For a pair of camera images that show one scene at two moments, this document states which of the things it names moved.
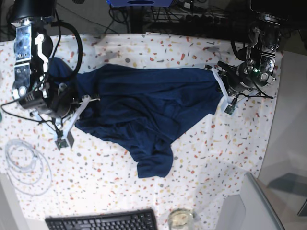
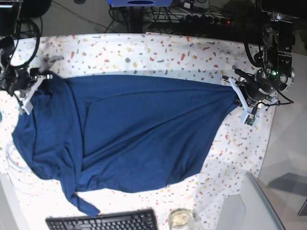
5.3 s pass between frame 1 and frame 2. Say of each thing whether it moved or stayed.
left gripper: moved
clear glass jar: stayed
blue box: stayed
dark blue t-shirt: moved
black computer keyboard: stayed
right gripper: moved
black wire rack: stayed
